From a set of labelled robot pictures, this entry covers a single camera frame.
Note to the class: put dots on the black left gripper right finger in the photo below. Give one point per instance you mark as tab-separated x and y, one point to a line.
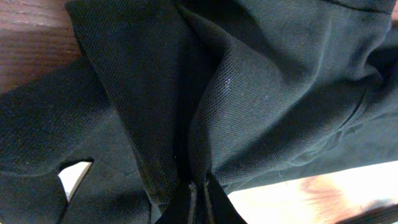
218	207

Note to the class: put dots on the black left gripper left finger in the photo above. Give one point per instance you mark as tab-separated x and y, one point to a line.
182	207

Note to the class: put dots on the black t-shirt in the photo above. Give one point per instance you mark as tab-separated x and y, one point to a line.
251	92

